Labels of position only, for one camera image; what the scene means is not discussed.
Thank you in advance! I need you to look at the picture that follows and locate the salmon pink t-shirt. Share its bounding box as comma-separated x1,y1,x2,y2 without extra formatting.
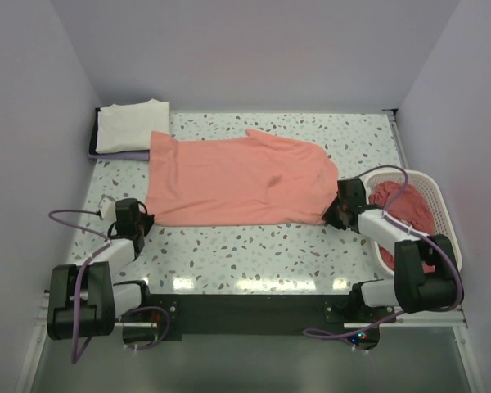
145,129,339,227

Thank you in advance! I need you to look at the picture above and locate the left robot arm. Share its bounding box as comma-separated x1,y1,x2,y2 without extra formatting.
47,196,154,341

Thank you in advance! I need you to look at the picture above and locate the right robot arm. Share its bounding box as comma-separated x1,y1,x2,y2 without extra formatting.
323,178,464,322

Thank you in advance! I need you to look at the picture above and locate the dark pink t-shirt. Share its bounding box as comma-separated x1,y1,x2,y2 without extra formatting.
367,179,437,271

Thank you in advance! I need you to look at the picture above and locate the folded lavender t-shirt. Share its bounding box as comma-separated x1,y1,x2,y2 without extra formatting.
88,151,150,161

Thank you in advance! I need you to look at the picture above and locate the white plastic laundry basket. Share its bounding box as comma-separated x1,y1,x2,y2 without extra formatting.
361,168,462,271

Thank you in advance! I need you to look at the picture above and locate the folded cream t-shirt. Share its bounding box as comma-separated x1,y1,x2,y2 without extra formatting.
96,99,170,154

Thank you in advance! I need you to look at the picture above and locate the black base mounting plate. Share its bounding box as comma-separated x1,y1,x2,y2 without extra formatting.
122,292,397,343

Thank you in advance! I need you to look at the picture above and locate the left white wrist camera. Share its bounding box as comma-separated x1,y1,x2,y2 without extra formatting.
97,195,116,222

